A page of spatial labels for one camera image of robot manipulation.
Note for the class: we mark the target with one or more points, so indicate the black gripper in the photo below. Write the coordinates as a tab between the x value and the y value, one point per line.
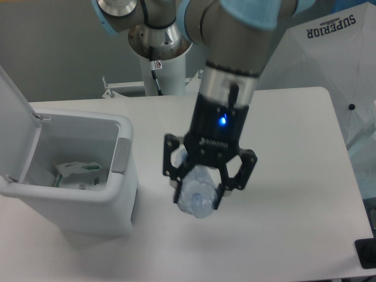
212	141

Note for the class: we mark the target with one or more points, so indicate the crushed clear plastic bottle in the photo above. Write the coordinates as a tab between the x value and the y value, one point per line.
198	193

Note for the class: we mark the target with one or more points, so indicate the white plastic packaging bag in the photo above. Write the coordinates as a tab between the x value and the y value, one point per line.
81	176

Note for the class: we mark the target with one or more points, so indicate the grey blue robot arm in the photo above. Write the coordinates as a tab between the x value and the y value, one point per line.
236	33

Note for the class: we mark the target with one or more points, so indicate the white trash can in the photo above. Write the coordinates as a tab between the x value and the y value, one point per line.
77	136

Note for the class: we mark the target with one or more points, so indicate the white trash can lid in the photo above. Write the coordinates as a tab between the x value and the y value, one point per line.
21	128

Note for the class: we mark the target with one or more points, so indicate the black device at table edge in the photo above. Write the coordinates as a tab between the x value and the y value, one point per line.
366	252

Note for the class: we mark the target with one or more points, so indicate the white metal base frame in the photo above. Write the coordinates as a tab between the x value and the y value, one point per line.
137	89

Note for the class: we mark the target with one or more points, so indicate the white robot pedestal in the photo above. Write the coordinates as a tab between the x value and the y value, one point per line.
164	76

